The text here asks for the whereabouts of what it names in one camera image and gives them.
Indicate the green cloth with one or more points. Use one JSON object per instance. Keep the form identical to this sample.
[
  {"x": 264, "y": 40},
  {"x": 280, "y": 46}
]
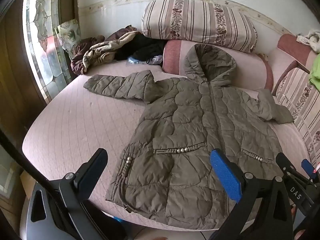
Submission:
[{"x": 314, "y": 76}]

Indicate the striped floral pillow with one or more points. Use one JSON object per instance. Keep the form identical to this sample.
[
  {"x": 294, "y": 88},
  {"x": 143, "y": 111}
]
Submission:
[{"x": 199, "y": 21}]

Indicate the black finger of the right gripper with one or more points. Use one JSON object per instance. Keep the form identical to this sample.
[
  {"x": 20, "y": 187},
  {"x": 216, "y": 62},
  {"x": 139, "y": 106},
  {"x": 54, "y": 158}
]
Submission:
[{"x": 285, "y": 165}]

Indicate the olive quilted hooded jacket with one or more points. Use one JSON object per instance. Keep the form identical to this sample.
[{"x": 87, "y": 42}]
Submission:
[{"x": 164, "y": 173}]

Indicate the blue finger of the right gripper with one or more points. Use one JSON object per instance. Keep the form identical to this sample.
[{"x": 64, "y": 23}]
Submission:
[{"x": 308, "y": 168}]

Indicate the stained glass window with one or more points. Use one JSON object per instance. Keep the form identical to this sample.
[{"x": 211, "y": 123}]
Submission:
[{"x": 46, "y": 56}]

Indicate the white crumpled cloth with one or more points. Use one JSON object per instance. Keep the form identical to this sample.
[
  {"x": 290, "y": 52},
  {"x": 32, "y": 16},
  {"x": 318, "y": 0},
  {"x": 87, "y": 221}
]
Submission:
[{"x": 312, "y": 40}]

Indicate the striped floral side cushion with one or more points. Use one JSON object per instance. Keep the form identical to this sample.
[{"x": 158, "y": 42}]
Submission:
[{"x": 302, "y": 99}]

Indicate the floral cushion by window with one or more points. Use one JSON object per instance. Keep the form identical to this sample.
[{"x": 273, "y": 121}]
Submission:
[{"x": 69, "y": 36}]

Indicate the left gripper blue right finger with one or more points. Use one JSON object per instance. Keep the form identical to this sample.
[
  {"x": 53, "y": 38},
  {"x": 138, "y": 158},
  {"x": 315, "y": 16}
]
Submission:
[{"x": 240, "y": 187}]

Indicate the black clothing pile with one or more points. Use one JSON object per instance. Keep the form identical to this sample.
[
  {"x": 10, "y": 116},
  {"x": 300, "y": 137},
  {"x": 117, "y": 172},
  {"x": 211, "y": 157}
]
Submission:
[{"x": 141, "y": 48}]

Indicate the right hand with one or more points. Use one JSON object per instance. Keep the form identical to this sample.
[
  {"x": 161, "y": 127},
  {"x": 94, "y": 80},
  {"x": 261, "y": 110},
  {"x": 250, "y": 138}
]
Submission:
[{"x": 297, "y": 218}]

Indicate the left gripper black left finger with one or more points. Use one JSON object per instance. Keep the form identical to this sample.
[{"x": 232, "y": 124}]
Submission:
[{"x": 76, "y": 188}]

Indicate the pink maroon corner cushion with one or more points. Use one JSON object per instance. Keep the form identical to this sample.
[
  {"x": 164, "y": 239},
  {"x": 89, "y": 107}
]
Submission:
[{"x": 290, "y": 54}]

